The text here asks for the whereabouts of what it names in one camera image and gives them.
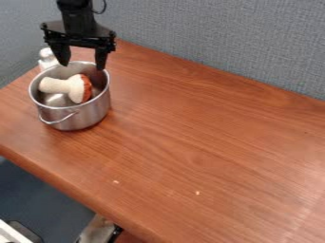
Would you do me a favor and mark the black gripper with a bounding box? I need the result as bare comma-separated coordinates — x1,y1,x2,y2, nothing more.
41,0,116,70

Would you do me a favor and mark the shiny metal pot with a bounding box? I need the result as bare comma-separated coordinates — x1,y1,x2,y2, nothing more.
29,61,112,131

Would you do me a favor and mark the white object at corner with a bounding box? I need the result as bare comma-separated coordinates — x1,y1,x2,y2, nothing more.
0,219,34,243

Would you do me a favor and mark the white red-capped toy mushroom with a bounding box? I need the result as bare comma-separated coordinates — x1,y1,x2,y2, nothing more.
38,74,93,103

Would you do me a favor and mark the white salt shaker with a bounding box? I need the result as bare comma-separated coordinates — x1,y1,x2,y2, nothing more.
38,47,59,71

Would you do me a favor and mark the metal table leg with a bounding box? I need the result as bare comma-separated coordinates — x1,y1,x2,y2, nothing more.
76,215,124,243

